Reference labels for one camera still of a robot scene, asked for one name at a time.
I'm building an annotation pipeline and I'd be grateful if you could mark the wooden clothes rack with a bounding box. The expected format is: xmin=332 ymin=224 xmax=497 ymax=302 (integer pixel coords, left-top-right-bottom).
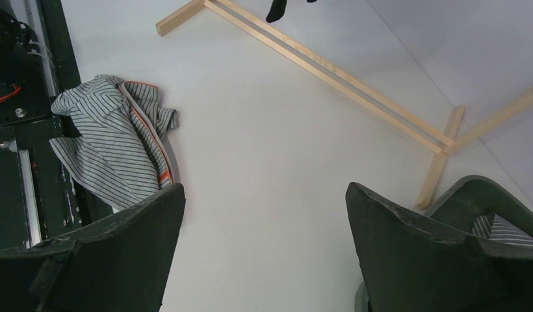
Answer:
xmin=155 ymin=1 xmax=533 ymax=210

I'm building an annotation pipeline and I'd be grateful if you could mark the black hanging underwear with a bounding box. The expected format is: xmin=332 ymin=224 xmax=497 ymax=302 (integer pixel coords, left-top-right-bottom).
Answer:
xmin=265 ymin=0 xmax=288 ymax=23

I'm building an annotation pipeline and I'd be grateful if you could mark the dark green laundry basket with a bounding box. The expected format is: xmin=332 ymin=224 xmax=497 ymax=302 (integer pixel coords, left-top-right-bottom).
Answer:
xmin=424 ymin=175 xmax=533 ymax=238

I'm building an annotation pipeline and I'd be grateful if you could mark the striped grey garment in basket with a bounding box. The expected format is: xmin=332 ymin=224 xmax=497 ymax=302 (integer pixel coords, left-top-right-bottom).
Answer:
xmin=472 ymin=213 xmax=533 ymax=249

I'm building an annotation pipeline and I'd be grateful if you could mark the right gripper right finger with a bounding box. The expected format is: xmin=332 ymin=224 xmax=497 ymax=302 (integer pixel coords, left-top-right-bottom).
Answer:
xmin=345 ymin=183 xmax=533 ymax=311

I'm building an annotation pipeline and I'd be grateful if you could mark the grey striped underwear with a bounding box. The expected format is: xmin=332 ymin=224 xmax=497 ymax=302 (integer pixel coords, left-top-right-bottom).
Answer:
xmin=49 ymin=75 xmax=177 ymax=211

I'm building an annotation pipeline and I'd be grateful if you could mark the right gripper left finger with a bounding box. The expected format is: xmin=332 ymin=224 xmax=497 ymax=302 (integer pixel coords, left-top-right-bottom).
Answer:
xmin=0 ymin=183 xmax=186 ymax=311

